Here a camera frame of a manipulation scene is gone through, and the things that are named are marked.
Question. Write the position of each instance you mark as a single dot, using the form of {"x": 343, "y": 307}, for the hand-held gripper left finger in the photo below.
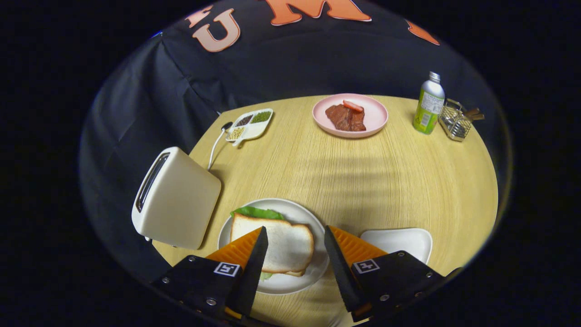
{"x": 252, "y": 272}

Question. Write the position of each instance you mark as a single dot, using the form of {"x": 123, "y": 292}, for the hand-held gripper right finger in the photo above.
{"x": 342, "y": 272}

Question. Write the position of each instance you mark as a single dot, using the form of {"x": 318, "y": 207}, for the toasted bread slice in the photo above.
{"x": 286, "y": 245}

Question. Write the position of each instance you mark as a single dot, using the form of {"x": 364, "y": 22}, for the green lettuce leaf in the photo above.
{"x": 258, "y": 212}

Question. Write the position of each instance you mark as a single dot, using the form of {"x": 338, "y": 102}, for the white rounded rectangular dish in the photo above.
{"x": 399, "y": 238}

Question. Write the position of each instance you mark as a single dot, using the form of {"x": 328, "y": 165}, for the round white plate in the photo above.
{"x": 304, "y": 213}

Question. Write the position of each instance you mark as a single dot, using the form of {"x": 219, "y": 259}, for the white toaster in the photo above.
{"x": 181, "y": 200}

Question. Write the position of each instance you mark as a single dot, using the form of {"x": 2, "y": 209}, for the heap of yellow beans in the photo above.
{"x": 236, "y": 133}

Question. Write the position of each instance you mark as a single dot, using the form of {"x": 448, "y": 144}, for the white divided dish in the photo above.
{"x": 256, "y": 131}

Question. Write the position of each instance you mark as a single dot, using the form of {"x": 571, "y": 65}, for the heap of dark beans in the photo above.
{"x": 244, "y": 120}

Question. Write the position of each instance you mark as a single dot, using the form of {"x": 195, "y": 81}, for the brown meat piece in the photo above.
{"x": 345, "y": 118}

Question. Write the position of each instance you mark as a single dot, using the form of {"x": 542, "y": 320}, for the heap of green beans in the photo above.
{"x": 261, "y": 117}

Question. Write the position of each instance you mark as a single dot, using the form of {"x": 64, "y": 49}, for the pink plate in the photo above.
{"x": 376, "y": 116}

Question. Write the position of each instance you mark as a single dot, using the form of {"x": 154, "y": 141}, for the red sausage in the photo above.
{"x": 353, "y": 106}

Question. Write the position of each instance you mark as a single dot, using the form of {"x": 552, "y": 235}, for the green-labelled metal bottle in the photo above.
{"x": 429, "y": 109}

